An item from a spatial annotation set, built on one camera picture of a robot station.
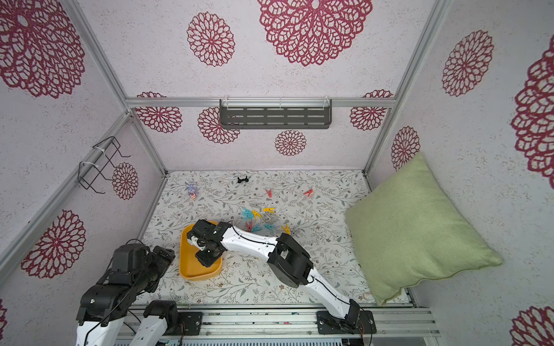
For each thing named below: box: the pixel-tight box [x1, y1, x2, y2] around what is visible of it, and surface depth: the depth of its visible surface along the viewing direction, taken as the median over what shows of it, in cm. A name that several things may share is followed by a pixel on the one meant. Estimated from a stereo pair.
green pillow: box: [344, 152, 503, 306], surface depth 70 cm
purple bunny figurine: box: [188, 184, 197, 201], surface depth 111 cm
